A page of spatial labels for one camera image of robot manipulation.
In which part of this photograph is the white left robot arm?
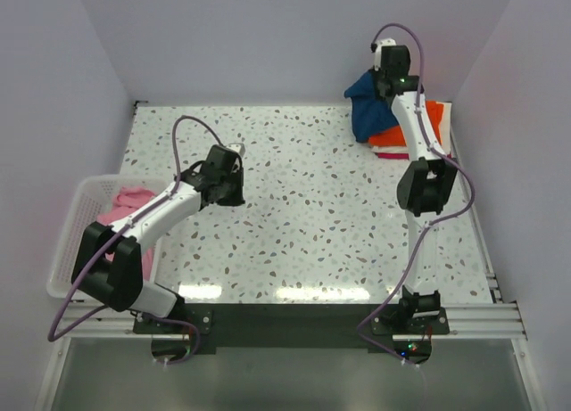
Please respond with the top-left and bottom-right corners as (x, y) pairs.
(71, 144), (245, 333)

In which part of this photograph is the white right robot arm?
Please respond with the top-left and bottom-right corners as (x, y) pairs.
(372, 38), (457, 333)

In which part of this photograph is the folded magenta t-shirt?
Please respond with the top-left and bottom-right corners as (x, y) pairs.
(373, 150), (452, 160)

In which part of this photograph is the white plastic laundry basket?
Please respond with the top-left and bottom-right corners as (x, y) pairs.
(46, 175), (168, 299)

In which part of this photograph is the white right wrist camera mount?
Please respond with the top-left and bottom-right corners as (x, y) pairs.
(370, 38), (396, 70)

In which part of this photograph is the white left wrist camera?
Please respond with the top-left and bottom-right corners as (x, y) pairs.
(227, 143), (245, 173)

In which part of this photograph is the aluminium frame rail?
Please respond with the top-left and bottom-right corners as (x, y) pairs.
(70, 303), (526, 340)

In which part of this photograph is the folded white t-shirt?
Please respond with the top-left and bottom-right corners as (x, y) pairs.
(368, 100), (451, 160)

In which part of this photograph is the folded orange t-shirt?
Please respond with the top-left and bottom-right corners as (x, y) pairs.
(368, 101), (451, 152)

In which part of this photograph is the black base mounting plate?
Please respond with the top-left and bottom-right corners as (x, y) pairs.
(133, 294), (450, 362)

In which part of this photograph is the pink t-shirt in basket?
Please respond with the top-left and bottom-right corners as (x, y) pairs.
(96, 187), (155, 281)

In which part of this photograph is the navy blue printed t-shirt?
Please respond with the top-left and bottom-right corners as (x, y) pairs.
(343, 70), (398, 144)

